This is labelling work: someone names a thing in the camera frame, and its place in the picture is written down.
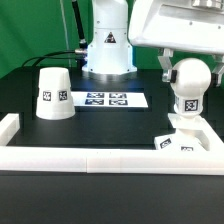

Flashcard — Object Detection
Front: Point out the black cable with connector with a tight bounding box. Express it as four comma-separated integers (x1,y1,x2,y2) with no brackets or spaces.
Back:
21,48,88,68

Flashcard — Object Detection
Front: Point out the white lamp bulb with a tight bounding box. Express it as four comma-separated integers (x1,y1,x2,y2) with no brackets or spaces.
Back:
171,58,211,118

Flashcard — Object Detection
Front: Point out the white fiducial marker sheet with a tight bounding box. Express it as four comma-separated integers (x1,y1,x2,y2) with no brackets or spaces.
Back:
72,91,148,108

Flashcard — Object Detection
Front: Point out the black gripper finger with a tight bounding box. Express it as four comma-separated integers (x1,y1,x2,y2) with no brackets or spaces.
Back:
158,48,177,83
212,55,224,87

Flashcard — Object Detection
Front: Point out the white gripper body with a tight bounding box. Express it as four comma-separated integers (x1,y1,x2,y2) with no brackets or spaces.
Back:
128,0,224,55

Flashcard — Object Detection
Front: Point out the white lamp shade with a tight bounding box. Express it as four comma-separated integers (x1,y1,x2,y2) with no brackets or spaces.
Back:
36,67,75,120

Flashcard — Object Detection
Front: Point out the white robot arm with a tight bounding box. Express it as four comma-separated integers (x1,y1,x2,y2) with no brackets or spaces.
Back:
83,0,224,85

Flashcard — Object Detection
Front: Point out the white U-shaped border frame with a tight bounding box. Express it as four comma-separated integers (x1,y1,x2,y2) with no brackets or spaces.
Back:
0,114,224,175

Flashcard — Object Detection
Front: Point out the white lamp base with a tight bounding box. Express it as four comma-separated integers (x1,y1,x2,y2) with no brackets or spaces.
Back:
154,113,206,152

